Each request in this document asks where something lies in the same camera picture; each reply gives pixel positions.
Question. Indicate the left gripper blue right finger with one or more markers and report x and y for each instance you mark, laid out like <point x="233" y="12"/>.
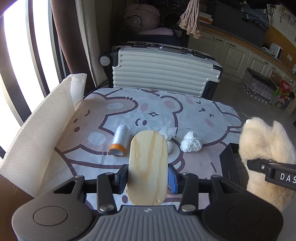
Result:
<point x="174" y="180"/>

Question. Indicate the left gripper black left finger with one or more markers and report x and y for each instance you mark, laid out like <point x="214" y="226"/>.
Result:
<point x="120" y="180"/>

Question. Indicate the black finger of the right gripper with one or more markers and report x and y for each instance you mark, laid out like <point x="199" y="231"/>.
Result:
<point x="260" y="167"/>

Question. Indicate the cream fluffy plush slipper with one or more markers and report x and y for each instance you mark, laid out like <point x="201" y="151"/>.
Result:
<point x="258" y="140"/>

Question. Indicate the oval wooden board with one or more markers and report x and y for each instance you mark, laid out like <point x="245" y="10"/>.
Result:
<point x="147" y="169"/>

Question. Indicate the garbage bag roll orange band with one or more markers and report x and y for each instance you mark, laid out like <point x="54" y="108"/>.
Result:
<point x="120" y="141"/>

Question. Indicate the black open storage box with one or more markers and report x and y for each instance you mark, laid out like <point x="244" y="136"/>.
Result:
<point x="232" y="167"/>

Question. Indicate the knotted white plastic bag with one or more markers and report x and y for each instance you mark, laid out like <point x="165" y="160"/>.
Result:
<point x="168" y="134"/>

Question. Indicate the bear print bed sheet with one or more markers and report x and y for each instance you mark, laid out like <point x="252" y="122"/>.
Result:
<point x="113" y="127"/>

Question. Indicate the red green carton box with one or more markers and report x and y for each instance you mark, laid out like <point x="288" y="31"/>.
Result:
<point x="282" y="95"/>

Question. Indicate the shrink-wrapped water bottle pack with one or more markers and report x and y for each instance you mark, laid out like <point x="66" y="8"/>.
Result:
<point x="258" y="86"/>

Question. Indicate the white paper towel sheet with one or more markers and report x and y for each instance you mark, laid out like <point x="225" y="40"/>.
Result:
<point x="30" y="152"/>

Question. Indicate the cream kitchen cabinets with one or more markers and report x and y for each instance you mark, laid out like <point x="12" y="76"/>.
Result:
<point x="235" y="55"/>

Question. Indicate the white ribbed hard suitcase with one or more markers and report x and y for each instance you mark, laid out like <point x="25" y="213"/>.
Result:
<point x="155" y="66"/>

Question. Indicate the white kitchen appliance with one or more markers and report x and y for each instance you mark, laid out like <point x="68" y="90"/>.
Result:
<point x="276" y="50"/>

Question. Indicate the beige tassel curtain tie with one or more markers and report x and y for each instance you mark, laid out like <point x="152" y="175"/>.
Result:
<point x="190" y="19"/>

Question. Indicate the pink plush toy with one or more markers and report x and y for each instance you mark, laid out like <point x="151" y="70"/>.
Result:
<point x="141" y="17"/>

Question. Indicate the brown curtain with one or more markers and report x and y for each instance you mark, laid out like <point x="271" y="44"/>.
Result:
<point x="69" y="36"/>

